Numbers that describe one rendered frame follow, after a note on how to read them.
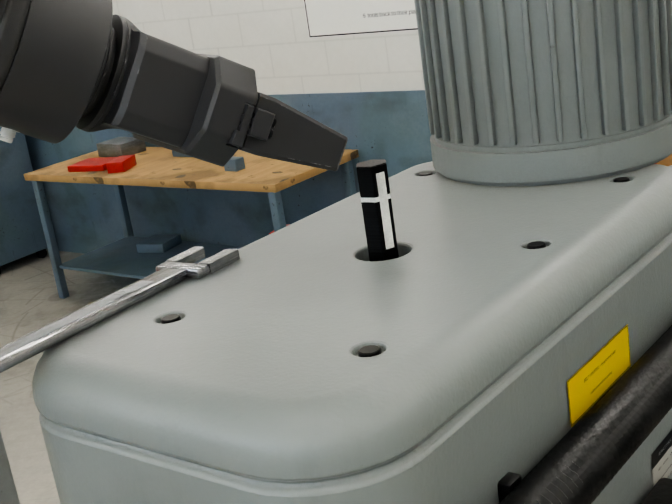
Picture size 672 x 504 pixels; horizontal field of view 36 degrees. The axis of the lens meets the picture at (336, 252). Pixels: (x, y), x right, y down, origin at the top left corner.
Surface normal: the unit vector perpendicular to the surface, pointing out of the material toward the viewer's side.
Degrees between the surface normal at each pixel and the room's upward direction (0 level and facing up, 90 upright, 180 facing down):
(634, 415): 60
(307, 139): 90
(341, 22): 90
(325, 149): 90
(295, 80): 90
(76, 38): 81
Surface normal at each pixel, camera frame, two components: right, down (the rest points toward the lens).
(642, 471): 0.79, 0.07
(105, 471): -0.60, 0.32
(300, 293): -0.15, -0.94
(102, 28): 0.57, -0.26
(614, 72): 0.36, 0.22
